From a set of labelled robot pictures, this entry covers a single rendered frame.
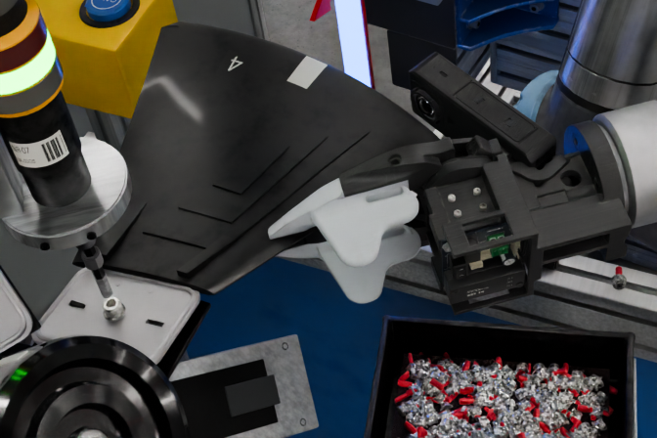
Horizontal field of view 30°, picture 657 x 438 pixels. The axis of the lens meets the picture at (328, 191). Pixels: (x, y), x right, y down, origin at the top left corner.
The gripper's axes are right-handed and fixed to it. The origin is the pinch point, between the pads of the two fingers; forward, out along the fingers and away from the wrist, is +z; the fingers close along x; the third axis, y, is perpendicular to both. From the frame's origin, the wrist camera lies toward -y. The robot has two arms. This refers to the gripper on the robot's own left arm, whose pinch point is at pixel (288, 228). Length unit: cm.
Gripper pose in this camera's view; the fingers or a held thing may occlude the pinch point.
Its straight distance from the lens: 77.2
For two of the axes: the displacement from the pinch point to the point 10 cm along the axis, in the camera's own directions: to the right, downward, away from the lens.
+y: 2.4, 7.8, -5.8
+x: 0.9, 5.7, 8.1
